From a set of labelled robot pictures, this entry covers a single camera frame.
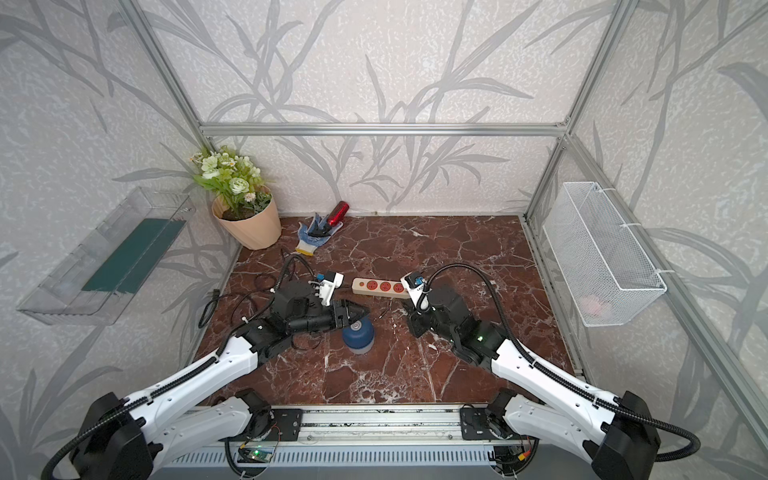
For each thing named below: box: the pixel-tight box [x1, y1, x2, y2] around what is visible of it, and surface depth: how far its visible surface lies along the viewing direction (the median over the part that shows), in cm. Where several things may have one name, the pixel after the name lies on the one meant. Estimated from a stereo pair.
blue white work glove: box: [295, 212, 344, 256], surface depth 115 cm
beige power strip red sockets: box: [351, 277, 410, 299], surface depth 98 cm
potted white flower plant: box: [190, 146, 281, 250], surface depth 99 cm
